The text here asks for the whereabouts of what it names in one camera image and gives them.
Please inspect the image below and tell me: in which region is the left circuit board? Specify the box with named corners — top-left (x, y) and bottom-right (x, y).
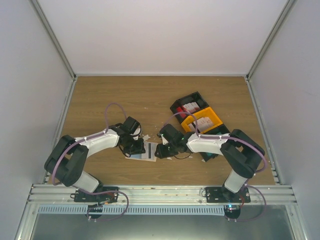
top-left (85, 204), bottom-right (103, 222)

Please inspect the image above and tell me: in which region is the circuit board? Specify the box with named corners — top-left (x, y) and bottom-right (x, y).
top-left (223, 204), bottom-right (241, 222)
top-left (85, 204), bottom-right (103, 222)

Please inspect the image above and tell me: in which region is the yellow storage bin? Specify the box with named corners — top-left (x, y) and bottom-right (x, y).
top-left (181, 107), bottom-right (223, 134)

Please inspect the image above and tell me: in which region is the black bin with teal cards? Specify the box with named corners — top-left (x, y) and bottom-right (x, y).
top-left (200, 124), bottom-right (230, 162)

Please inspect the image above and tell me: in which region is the white red credit card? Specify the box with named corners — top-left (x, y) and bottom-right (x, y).
top-left (141, 142), bottom-right (158, 162)

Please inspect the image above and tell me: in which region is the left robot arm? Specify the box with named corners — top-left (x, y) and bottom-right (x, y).
top-left (44, 116), bottom-right (146, 202)

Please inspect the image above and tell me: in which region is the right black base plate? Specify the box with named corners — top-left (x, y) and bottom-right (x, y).
top-left (204, 186), bottom-right (251, 203)

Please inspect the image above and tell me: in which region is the white striped card stack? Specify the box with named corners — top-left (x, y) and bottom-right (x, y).
top-left (188, 117), bottom-right (214, 133)

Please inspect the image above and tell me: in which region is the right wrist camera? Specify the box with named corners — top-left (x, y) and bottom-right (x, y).
top-left (161, 135), bottom-right (168, 145)

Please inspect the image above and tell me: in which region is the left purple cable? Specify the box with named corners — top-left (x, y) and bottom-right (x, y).
top-left (51, 102), bottom-right (128, 187)

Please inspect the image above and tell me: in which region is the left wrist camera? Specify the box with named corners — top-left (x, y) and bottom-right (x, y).
top-left (132, 127), bottom-right (141, 140)

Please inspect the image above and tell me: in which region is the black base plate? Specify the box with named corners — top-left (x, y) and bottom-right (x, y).
top-left (204, 186), bottom-right (251, 203)
top-left (70, 186), bottom-right (119, 204)

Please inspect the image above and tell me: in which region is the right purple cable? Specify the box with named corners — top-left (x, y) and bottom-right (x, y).
top-left (162, 111), bottom-right (268, 222)

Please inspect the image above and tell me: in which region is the aluminium front rail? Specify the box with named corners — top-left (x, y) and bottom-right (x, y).
top-left (27, 184), bottom-right (297, 206)

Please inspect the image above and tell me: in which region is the black bin with red cards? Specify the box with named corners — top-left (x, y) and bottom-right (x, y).
top-left (169, 91), bottom-right (209, 114)

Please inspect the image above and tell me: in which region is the grey slotted cable duct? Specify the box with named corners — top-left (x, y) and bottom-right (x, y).
top-left (38, 204), bottom-right (225, 216)

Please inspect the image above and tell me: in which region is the purple cable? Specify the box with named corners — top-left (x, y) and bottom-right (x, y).
top-left (51, 102), bottom-right (128, 187)
top-left (162, 111), bottom-right (268, 222)

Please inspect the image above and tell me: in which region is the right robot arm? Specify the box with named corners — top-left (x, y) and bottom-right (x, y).
top-left (154, 124), bottom-right (267, 203)

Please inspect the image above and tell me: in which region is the right circuit board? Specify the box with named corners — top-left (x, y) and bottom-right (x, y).
top-left (223, 204), bottom-right (241, 222)

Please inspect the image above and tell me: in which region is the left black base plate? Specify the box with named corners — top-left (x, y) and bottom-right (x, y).
top-left (70, 186), bottom-right (119, 204)

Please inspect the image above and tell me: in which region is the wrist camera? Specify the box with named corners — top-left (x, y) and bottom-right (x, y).
top-left (132, 127), bottom-right (141, 140)
top-left (161, 135), bottom-right (168, 145)

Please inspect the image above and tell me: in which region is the teal card stack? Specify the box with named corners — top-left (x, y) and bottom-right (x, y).
top-left (207, 153), bottom-right (218, 159)

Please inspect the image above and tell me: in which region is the red white card stack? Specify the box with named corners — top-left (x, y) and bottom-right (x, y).
top-left (176, 102), bottom-right (200, 114)

